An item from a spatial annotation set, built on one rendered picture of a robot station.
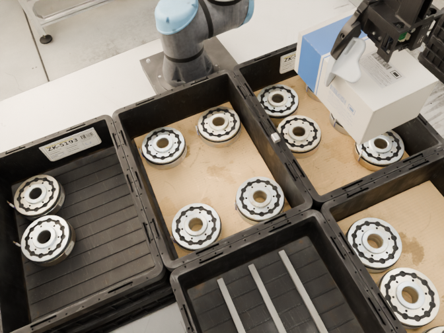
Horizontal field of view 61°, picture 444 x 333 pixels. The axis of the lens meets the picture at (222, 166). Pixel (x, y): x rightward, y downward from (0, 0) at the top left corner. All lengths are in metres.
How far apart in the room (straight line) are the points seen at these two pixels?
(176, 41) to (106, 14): 1.78
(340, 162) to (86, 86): 0.83
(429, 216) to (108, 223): 0.68
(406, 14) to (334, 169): 0.43
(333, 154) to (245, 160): 0.20
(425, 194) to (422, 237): 0.10
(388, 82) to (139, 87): 0.82
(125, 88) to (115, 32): 1.40
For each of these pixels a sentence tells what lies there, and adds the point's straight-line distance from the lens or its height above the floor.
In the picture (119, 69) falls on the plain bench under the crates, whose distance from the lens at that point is 1.33.
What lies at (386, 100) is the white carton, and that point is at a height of 1.14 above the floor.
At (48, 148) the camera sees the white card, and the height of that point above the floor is 0.91.
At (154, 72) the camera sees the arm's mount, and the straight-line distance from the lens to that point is 1.22.
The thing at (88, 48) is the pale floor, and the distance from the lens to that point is 2.60.
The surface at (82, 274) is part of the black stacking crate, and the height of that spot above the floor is 0.83.
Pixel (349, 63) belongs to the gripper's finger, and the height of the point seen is 1.17.
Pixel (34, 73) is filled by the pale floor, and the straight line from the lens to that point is 2.61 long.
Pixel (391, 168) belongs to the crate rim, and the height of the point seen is 0.93.
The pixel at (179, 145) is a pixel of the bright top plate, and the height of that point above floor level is 0.86.
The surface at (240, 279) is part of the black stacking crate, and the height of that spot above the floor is 0.83.
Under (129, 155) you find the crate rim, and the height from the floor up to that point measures 0.93.
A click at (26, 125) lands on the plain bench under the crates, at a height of 0.70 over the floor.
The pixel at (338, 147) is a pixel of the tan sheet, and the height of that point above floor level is 0.83.
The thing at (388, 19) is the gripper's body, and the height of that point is 1.25.
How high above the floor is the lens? 1.58
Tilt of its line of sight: 59 degrees down
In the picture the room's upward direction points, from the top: 9 degrees counter-clockwise
